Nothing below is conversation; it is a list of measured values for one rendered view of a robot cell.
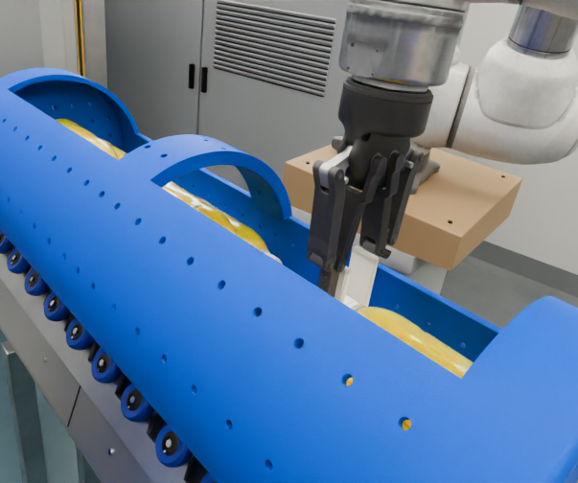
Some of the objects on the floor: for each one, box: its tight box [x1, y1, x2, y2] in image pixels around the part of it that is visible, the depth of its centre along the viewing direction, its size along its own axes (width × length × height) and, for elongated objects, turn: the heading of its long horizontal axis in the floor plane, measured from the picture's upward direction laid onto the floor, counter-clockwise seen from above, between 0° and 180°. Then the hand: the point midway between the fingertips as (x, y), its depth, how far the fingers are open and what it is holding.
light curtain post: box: [74, 0, 107, 121], centre depth 153 cm, size 6×6×170 cm
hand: (345, 288), depth 50 cm, fingers closed on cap, 4 cm apart
